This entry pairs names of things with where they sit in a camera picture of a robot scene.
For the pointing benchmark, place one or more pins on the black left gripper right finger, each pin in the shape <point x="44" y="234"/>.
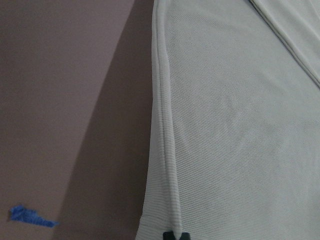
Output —
<point x="185" y="236"/>

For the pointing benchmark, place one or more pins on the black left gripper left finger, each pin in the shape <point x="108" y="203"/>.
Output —
<point x="168" y="235"/>

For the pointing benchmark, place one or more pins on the olive green long-sleeve shirt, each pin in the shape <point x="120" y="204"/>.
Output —
<point x="235" y="127"/>

